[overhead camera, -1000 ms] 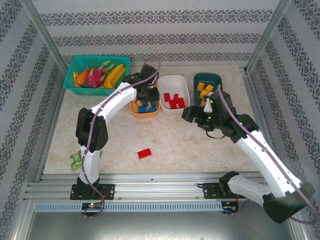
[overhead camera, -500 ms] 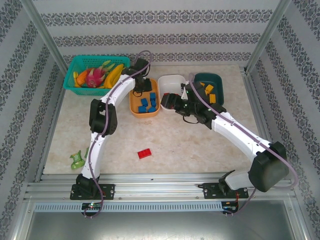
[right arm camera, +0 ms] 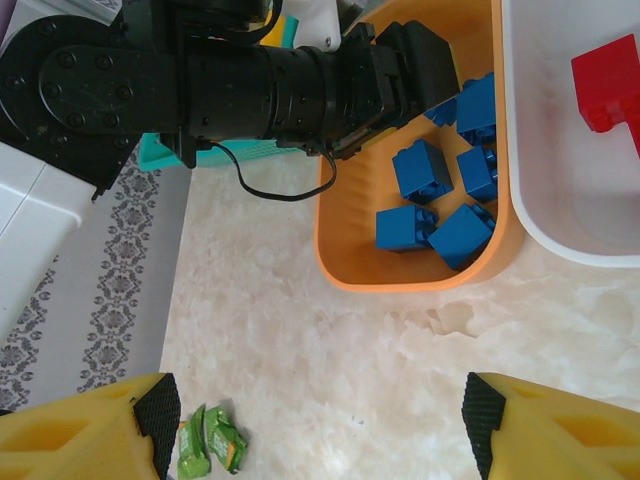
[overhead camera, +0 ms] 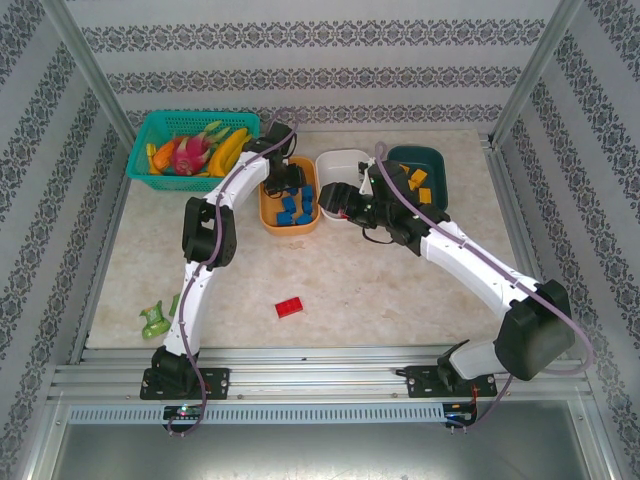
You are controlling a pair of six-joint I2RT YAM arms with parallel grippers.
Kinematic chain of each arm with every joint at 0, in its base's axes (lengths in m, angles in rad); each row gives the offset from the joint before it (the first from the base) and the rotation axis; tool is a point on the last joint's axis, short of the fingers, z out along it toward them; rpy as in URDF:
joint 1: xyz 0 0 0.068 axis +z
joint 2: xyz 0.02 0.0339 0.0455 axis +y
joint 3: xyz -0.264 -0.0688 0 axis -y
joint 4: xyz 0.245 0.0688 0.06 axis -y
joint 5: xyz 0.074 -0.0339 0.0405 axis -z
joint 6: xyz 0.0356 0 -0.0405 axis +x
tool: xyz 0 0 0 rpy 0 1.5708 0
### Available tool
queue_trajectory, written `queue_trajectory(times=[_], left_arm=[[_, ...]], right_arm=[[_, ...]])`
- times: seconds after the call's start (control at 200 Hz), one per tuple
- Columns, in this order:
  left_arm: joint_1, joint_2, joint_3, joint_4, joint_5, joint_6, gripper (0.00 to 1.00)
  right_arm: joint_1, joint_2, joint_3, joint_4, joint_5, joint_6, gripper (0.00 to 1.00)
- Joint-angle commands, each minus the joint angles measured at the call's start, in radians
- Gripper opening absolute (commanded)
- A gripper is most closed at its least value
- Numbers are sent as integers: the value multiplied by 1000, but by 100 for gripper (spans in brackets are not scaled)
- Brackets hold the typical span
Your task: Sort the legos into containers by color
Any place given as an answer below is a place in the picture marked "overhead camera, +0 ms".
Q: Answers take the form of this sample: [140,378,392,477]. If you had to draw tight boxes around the white plastic bin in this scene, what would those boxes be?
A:
[314,148,377,225]

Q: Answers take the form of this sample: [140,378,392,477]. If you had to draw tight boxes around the yellow toy banana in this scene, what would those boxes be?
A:
[215,135,253,179]
[207,127,250,177]

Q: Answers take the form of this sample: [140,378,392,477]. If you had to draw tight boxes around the orange plastic bin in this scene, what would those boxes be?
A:
[258,155,321,237]

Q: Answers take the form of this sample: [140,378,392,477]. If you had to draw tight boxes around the dark teal plastic bin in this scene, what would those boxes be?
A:
[387,144,449,211]

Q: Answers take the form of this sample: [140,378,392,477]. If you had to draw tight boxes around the teal plastic basket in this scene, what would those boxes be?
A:
[125,109,262,194]

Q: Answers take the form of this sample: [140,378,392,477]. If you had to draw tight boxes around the pink toy dragon fruit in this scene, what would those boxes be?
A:
[169,119,231,176]

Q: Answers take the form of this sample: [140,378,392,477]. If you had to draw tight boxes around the orange toy fruit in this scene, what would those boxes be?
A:
[152,140,176,171]

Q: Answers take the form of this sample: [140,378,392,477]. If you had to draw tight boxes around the long red lego brick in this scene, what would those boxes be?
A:
[274,296,305,320]

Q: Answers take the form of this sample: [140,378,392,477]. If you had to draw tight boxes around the green toy pieces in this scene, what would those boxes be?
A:
[139,299,173,341]

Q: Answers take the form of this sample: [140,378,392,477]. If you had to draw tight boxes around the thin black wire loop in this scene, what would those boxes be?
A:
[362,227,396,246]

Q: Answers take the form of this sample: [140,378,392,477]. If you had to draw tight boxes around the purple cable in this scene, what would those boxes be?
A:
[166,107,301,440]
[373,141,596,434]

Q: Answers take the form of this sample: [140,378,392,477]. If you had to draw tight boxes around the aluminium side rail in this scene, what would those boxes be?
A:
[479,130,561,351]
[69,144,136,364]

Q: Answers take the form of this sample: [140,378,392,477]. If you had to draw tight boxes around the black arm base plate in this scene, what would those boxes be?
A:
[404,363,499,399]
[139,367,231,401]

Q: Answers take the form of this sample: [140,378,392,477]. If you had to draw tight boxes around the aluminium frame rail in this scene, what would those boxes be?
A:
[47,345,596,401]

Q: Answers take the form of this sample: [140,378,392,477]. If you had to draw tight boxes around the aluminium frame post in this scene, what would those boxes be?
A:
[39,0,136,146]
[487,0,584,146]

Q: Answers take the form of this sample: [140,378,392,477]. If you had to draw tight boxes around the grey slotted cable duct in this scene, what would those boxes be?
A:
[67,403,446,426]

